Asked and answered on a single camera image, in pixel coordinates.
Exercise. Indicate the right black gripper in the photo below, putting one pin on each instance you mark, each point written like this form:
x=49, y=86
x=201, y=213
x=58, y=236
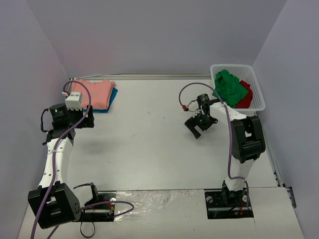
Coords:
x=197, y=122

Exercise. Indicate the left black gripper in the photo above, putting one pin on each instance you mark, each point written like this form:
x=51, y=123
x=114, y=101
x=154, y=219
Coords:
x=88, y=117

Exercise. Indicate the pink t shirt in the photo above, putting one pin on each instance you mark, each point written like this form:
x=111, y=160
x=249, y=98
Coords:
x=90, y=85

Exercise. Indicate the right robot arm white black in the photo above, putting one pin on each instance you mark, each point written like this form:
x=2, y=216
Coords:
x=246, y=141

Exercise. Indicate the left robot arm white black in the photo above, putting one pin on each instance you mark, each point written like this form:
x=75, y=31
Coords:
x=53, y=202

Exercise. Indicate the green t shirt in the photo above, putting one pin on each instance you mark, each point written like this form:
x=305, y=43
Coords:
x=229, y=88

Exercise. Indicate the red t shirt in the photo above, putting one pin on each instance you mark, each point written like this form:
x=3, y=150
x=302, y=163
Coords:
x=246, y=101

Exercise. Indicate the blue folded t shirt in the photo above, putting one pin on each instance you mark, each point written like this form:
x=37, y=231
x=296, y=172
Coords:
x=112, y=99

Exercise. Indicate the white plastic basket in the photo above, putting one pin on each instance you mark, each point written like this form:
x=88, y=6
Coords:
x=247, y=74

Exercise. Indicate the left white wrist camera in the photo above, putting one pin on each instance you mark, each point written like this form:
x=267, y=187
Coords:
x=73, y=100

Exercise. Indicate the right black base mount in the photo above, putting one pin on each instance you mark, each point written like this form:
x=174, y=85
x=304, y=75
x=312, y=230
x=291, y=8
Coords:
x=217, y=207

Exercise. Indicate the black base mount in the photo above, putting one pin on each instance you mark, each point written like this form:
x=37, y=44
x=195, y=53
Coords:
x=100, y=213
x=217, y=207

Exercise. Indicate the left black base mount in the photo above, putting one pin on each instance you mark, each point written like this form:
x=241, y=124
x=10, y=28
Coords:
x=100, y=213

